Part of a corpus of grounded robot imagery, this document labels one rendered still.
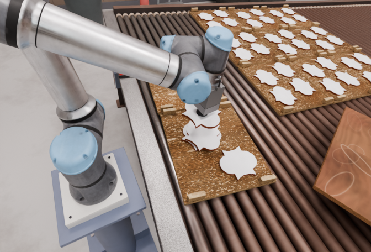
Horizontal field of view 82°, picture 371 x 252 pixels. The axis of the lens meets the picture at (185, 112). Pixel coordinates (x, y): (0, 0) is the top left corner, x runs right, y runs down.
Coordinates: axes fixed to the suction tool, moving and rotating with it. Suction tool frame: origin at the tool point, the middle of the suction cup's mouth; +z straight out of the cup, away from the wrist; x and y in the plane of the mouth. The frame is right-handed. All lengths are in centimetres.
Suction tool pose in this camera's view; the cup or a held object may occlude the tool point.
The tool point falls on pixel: (201, 114)
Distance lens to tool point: 78.8
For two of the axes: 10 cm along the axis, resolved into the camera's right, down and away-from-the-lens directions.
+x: -8.3, 3.3, -4.5
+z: -1.1, 6.9, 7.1
